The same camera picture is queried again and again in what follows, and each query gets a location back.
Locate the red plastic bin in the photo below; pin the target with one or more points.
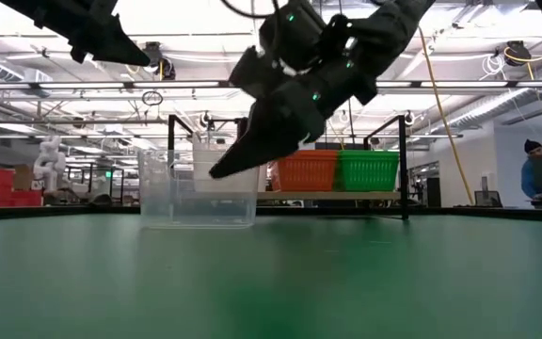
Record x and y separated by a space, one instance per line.
5 186

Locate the black table frame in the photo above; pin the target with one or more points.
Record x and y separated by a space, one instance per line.
64 212

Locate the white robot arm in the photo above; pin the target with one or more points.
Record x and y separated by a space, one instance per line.
50 165

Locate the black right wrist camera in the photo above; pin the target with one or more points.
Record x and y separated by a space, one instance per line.
290 37

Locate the cardboard box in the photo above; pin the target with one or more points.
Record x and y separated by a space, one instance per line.
23 178

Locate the clear plastic bin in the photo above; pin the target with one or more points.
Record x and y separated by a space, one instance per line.
200 165
158 207

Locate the green plastic basket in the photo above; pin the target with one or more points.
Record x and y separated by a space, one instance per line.
367 152
367 176

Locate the black metal shelf frame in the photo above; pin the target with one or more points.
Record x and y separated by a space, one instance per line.
403 165

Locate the green table mat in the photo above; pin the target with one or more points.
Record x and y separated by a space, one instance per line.
271 282

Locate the long ceiling light strip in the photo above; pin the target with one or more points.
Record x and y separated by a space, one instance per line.
177 84

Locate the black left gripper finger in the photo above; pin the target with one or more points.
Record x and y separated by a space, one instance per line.
116 53
118 35

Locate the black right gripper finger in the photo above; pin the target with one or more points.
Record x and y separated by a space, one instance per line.
250 132
290 136

